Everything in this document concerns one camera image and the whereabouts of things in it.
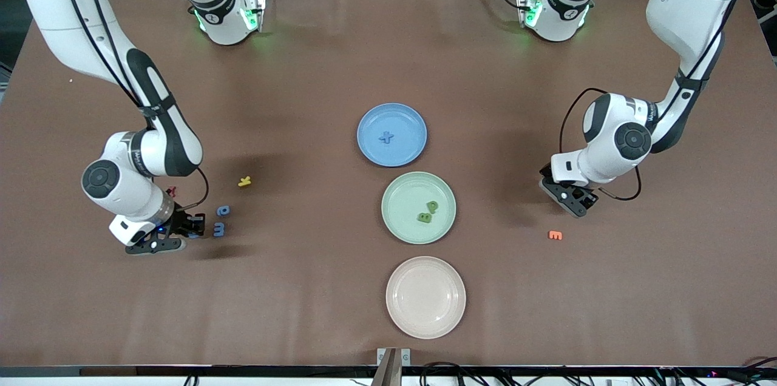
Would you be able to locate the green letter P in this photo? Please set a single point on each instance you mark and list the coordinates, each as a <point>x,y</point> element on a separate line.
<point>432,206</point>

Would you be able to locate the brown table cover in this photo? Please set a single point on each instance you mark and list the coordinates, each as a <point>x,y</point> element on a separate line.
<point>303,289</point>

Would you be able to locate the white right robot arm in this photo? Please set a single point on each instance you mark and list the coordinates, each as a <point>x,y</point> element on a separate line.
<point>130,192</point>

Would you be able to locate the green plate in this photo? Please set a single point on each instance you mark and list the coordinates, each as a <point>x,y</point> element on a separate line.
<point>403,204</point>

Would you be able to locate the blue letter G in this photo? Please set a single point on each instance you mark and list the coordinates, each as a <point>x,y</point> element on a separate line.
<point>198,235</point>

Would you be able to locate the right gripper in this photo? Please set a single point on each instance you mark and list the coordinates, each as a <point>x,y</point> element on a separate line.
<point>181,220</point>

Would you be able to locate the green letter B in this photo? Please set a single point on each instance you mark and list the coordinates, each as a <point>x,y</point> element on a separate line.
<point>424,216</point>

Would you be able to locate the yellow letter K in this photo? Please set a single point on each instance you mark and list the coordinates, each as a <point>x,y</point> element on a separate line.
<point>244,181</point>

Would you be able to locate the blue letter X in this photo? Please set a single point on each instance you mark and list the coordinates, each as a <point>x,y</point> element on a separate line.
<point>386,137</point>

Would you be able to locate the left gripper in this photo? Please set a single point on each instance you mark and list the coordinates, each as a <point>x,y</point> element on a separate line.
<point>546,170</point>

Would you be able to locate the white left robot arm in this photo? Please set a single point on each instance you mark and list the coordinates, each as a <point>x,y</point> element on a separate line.
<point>607,158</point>

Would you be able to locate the blue letter Q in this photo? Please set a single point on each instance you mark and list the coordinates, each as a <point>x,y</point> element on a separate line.
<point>223,210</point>

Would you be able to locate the blue plate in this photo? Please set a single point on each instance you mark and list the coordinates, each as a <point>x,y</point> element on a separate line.
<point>403,149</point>

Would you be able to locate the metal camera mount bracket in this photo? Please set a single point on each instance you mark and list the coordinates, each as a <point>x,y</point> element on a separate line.
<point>388,368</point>

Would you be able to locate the orange letter E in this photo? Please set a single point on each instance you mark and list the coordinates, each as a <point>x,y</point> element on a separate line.
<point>555,235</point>

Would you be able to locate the blue letter E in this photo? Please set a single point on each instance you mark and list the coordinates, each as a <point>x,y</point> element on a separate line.
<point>218,229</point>

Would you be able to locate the beige plate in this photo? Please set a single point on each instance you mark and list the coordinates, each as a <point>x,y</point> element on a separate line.
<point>425,297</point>

